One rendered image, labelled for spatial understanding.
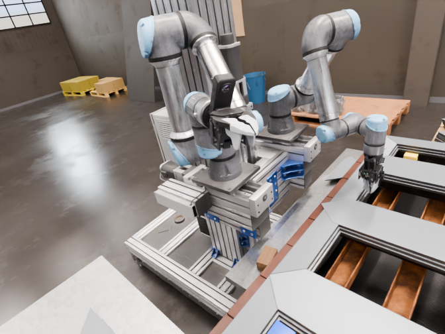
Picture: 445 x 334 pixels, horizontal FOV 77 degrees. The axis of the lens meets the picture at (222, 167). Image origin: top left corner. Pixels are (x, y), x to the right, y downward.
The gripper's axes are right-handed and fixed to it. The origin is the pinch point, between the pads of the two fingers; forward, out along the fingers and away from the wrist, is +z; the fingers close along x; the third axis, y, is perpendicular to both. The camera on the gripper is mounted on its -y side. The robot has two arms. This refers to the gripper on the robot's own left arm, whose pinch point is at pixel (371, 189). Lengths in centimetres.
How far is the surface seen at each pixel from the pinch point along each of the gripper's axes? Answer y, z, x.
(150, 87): -260, 53, -574
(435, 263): 28.0, 2.1, 28.9
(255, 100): -301, 80, -295
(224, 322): 84, 3, -15
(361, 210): 14.9, 0.7, 1.2
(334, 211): 21.1, 0.7, -7.6
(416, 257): 28.0, 2.6, 23.7
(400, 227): 17.7, 0.7, 16.3
